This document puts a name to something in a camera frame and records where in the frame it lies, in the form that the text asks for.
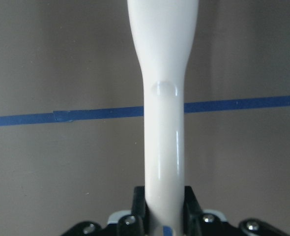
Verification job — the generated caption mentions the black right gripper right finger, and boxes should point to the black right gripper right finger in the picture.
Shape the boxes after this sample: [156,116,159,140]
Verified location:
[183,186,288,236]

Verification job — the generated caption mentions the white hand brush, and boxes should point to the white hand brush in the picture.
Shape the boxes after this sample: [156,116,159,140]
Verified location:
[127,0,199,236]

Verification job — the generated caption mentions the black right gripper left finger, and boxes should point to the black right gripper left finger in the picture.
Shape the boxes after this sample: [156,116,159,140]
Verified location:
[63,186,148,236]

